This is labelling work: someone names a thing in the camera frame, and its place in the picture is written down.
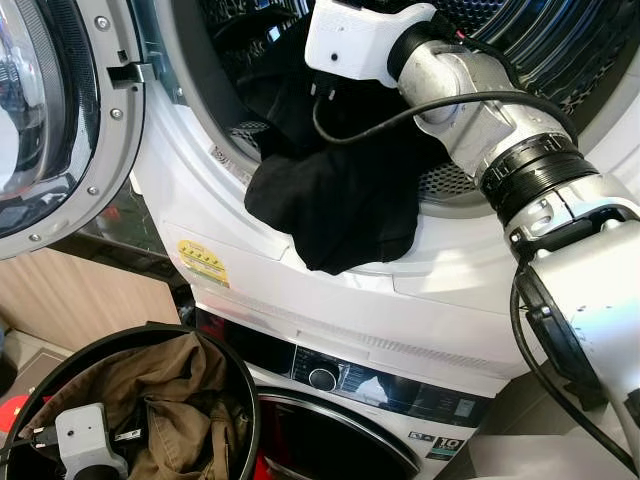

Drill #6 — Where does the white tumble dryer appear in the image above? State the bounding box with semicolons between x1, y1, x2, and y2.
130;0;640;383

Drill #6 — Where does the white barcode sticker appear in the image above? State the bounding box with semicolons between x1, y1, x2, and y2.
208;145;251;187

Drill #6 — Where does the brown garment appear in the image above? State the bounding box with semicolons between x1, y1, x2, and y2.
30;332;251;480

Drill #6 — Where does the black washer control knob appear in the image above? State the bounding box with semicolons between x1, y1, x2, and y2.
308;365;339;393

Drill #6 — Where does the steel dryer drum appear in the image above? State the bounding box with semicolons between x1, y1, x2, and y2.
200;0;640;123

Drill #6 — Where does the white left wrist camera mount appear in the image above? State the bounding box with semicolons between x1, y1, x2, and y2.
55;402;131;480

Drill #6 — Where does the ten year warranty sticker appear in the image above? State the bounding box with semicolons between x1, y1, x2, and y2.
428;435;463;462

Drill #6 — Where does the white front-load washing machine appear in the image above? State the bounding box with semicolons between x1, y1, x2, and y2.
195;300;523;480

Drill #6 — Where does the yellow energy label sticker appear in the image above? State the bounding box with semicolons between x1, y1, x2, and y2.
176;238;231;289

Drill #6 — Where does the round glass dryer door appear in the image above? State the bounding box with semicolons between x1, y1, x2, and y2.
0;0;147;262

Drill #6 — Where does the black round laundry basket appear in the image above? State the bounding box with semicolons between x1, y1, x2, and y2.
5;322;263;480

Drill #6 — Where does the dark glossy shelf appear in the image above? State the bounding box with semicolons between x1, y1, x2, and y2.
50;180;197;293

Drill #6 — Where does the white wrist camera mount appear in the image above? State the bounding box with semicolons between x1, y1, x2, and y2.
55;402;131;480
303;0;439;89

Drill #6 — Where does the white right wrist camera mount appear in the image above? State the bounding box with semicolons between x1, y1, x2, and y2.
303;0;439;89

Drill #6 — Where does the black garment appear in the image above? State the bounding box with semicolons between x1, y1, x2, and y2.
243;25;457;276

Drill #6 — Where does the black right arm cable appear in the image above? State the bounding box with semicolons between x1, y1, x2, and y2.
312;88;581;147
509;265;640;477

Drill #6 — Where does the light wooden panel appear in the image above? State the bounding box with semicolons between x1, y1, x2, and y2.
0;248;184;357

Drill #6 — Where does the black door latch hook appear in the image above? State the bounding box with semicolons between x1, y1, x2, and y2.
108;62;157;87

